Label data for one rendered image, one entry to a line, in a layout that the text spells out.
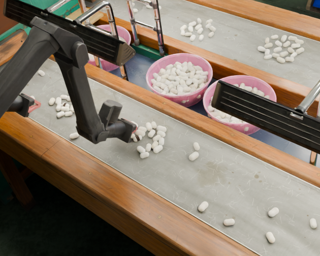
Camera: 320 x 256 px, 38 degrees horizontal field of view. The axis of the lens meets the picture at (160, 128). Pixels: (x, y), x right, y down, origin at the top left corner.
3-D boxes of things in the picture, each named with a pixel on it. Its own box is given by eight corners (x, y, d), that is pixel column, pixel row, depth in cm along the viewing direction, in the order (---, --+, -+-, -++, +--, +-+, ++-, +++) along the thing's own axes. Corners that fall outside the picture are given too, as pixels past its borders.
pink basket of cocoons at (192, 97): (204, 118, 179) (203, 100, 172) (140, 109, 187) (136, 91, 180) (220, 74, 196) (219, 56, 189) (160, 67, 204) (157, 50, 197)
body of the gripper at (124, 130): (114, 115, 163) (100, 115, 157) (136, 125, 158) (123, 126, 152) (109, 132, 165) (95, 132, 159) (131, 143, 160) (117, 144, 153)
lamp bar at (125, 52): (120, 67, 148) (116, 49, 143) (3, 16, 179) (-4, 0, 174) (136, 54, 152) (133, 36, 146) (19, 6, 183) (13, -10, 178)
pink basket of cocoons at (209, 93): (251, 153, 164) (251, 134, 157) (190, 124, 177) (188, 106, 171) (288, 108, 177) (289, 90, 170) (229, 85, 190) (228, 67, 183)
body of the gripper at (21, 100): (16, 90, 164) (-2, 89, 158) (33, 100, 159) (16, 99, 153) (11, 107, 166) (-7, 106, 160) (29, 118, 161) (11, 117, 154)
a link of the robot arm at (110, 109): (75, 130, 147) (95, 142, 144) (87, 97, 144) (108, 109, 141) (96, 127, 158) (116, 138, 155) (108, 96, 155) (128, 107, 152)
